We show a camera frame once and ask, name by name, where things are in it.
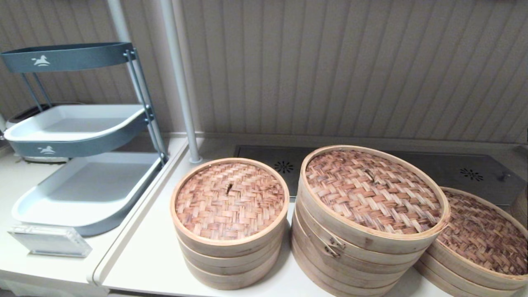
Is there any large woven bamboo steamer lid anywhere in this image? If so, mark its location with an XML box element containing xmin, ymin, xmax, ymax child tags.
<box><xmin>297</xmin><ymin>145</ymin><xmax>451</xmax><ymax>255</ymax></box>

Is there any small woven bamboo steamer lid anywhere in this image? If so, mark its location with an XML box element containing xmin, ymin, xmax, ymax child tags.
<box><xmin>170</xmin><ymin>157</ymin><xmax>290</xmax><ymax>258</ymax></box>

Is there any small bamboo steamer basket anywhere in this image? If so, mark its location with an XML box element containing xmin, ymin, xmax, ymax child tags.
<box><xmin>175</xmin><ymin>225</ymin><xmax>287</xmax><ymax>277</ymax></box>
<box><xmin>181</xmin><ymin>247</ymin><xmax>284</xmax><ymax>291</ymax></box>

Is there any bamboo steamer with liner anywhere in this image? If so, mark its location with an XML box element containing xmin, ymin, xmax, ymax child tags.
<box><xmin>292</xmin><ymin>198</ymin><xmax>434</xmax><ymax>278</ymax></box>

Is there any large bamboo steamer basket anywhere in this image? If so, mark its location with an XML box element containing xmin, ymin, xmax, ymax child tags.
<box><xmin>290</xmin><ymin>231</ymin><xmax>417</xmax><ymax>297</ymax></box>
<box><xmin>414</xmin><ymin>250</ymin><xmax>528</xmax><ymax>297</ymax></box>

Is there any right bamboo steamer stack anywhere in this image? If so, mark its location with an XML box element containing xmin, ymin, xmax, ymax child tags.
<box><xmin>424</xmin><ymin>186</ymin><xmax>528</xmax><ymax>290</ymax></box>

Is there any white support pole with flange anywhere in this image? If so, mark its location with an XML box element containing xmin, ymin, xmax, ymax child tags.
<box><xmin>160</xmin><ymin>0</ymin><xmax>203</xmax><ymax>164</ymax></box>

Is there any steel drain plate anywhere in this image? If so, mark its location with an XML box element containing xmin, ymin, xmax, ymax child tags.
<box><xmin>234</xmin><ymin>144</ymin><xmax>528</xmax><ymax>207</ymax></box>

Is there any grey-blue white-lined rack tray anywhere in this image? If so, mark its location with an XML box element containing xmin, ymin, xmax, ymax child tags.
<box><xmin>11</xmin><ymin>151</ymin><xmax>165</xmax><ymax>237</ymax></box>

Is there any grey-blue rack tray horse logo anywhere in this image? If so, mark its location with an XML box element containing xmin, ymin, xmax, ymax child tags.
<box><xmin>3</xmin><ymin>103</ymin><xmax>150</xmax><ymax>158</ymax></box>
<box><xmin>0</xmin><ymin>42</ymin><xmax>135</xmax><ymax>74</ymax></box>

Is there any clear acrylic warning sign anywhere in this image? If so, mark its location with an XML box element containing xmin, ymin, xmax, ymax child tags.
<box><xmin>7</xmin><ymin>224</ymin><xmax>93</xmax><ymax>259</ymax></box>

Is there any grey-blue metal rack frame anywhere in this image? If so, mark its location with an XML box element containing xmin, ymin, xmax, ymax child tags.
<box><xmin>21</xmin><ymin>49</ymin><xmax>169</xmax><ymax>165</ymax></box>

